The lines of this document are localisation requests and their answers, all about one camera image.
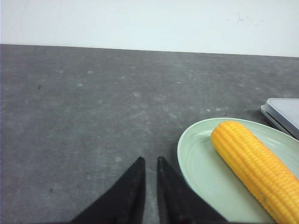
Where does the light green plate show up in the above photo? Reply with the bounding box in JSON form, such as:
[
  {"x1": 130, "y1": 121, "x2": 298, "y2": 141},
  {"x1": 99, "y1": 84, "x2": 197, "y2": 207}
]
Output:
[{"x1": 177, "y1": 118, "x2": 299, "y2": 224}]

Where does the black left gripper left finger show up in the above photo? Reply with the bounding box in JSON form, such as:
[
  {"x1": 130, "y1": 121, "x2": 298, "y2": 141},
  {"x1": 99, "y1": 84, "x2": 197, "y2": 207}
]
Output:
[{"x1": 70, "y1": 157, "x2": 146, "y2": 224}]

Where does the yellow corn cob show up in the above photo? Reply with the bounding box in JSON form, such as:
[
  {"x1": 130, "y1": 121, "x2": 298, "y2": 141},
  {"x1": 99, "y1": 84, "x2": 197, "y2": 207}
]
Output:
[{"x1": 211, "y1": 121, "x2": 299, "y2": 224}]

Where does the silver kitchen scale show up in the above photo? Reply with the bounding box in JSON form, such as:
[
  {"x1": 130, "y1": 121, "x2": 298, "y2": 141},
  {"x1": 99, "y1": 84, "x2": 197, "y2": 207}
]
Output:
[{"x1": 260, "y1": 98, "x2": 299, "y2": 139}]

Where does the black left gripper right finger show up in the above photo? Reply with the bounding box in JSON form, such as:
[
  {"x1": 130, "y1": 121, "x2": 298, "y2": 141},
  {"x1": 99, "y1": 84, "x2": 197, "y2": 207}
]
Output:
[{"x1": 157, "y1": 156, "x2": 228, "y2": 224}]

